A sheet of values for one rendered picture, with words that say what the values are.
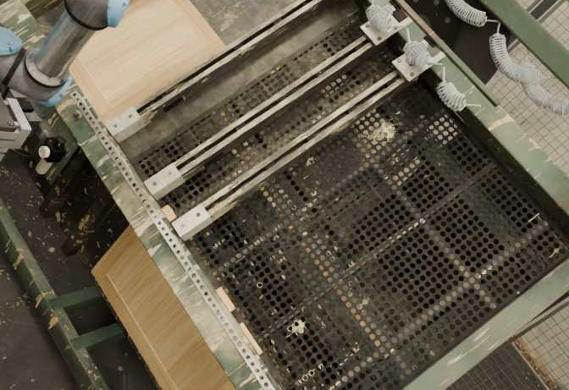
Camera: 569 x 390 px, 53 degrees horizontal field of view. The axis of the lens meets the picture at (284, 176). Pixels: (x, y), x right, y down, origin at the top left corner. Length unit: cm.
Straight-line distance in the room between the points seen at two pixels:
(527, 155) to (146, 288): 156
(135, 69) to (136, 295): 93
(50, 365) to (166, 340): 51
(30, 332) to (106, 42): 126
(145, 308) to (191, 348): 28
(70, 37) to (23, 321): 154
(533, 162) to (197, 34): 136
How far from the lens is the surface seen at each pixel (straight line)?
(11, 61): 171
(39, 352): 271
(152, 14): 252
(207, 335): 200
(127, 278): 256
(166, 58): 240
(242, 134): 213
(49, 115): 244
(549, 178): 216
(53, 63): 162
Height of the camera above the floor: 215
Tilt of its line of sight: 25 degrees down
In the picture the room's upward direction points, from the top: 44 degrees clockwise
